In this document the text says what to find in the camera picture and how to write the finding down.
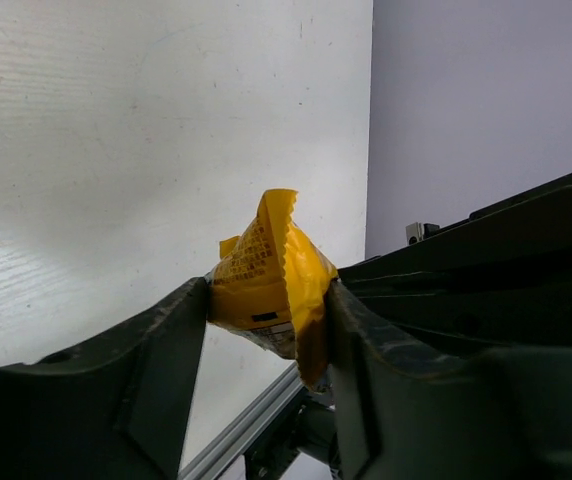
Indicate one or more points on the yellow M&M's packet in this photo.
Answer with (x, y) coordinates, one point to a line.
(269, 287)

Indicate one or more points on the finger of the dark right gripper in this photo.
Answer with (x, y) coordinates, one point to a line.
(500, 277)

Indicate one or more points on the aluminium table edge rail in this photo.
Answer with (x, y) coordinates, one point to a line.
(246, 428)

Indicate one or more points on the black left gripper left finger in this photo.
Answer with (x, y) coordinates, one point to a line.
(115, 406)

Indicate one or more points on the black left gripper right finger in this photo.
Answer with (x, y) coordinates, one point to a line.
(404, 410)

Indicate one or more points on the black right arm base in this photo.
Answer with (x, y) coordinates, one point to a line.
(306, 425)

